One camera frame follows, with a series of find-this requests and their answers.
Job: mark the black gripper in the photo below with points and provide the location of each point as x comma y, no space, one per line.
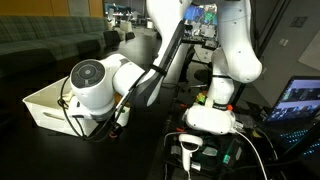
117,127

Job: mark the orange tape roll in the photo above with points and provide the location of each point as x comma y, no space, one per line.
114,135

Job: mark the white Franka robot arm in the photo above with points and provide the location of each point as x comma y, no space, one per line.
233,56

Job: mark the white plastic basket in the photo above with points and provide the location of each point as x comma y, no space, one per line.
46,106

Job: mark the white mug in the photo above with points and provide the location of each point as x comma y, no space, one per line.
124,115

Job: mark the white VR controller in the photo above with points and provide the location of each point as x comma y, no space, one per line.
188,146

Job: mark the dark upholstered chair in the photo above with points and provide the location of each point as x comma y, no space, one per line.
112,37

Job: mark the white VR headset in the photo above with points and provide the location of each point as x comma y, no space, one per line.
208,118

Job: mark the green plaid sofa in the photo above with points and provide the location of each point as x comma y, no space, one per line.
40,36

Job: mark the open black laptop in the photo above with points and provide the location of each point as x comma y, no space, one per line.
295,100

